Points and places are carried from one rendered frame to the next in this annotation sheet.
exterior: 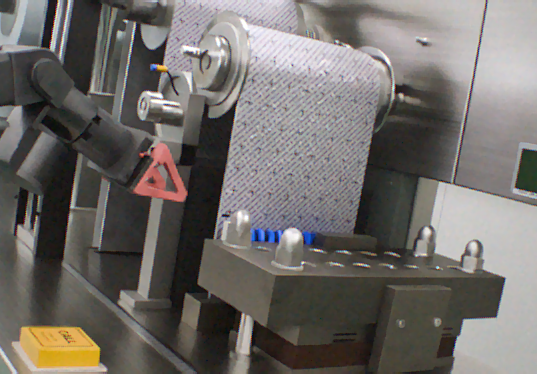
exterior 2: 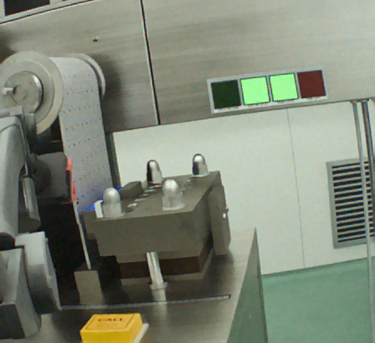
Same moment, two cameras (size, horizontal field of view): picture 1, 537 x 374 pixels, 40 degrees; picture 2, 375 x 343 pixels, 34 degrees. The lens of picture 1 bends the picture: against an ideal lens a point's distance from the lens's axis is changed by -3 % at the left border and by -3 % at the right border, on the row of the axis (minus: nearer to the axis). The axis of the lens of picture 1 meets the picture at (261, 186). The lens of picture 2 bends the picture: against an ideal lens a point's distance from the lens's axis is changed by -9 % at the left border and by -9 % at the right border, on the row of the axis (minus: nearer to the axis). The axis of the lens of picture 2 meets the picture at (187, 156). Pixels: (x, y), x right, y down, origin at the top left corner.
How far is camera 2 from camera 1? 0.68 m
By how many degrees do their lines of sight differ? 46
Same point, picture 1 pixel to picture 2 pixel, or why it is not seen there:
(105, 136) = (42, 166)
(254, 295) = (174, 234)
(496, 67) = (166, 38)
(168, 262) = not seen: hidden behind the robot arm
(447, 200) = not seen: outside the picture
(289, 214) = (93, 186)
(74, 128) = (30, 167)
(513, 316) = not seen: hidden behind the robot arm
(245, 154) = (71, 151)
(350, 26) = (18, 48)
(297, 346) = (197, 256)
